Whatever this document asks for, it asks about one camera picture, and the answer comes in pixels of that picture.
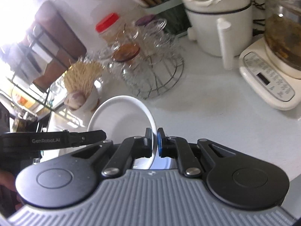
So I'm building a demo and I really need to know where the white electric cooking pot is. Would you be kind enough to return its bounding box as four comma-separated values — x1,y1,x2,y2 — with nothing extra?
182,0,252,70

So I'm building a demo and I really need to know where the black dish rack frame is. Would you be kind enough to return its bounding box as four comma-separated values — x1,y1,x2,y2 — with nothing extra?
1,1,87,118

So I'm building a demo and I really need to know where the white small bowl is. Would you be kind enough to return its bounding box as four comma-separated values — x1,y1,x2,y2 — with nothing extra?
88,95,157,170

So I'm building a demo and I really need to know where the red lid honey jar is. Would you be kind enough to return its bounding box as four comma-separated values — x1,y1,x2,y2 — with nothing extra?
95,12,125,47

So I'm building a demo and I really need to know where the person's left hand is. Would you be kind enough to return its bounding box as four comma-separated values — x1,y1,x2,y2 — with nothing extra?
0,170,22,203

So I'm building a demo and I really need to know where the purple lid glass jar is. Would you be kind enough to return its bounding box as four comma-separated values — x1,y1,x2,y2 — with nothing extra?
134,14,156,35

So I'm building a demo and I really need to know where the pale blue plastic cup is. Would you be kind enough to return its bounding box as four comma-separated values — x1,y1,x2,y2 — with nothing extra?
151,156,176,170

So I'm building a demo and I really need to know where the wire glass holder rack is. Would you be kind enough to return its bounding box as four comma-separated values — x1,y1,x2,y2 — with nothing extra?
103,18,185,99

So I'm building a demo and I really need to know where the dried noodle bundle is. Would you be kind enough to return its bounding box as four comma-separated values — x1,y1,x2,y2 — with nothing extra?
63,60,104,98

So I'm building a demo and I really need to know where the cream kettle control base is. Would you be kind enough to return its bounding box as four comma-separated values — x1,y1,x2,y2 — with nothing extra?
239,38,301,111

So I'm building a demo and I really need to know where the purple onion half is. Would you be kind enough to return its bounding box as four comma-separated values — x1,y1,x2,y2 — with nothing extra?
64,91,86,111

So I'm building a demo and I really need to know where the copper lid glass jar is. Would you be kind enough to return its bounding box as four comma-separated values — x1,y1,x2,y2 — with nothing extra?
110,43,140,78

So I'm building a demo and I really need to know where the glass health kettle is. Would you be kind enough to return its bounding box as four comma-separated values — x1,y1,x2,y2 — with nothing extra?
264,0,300,79

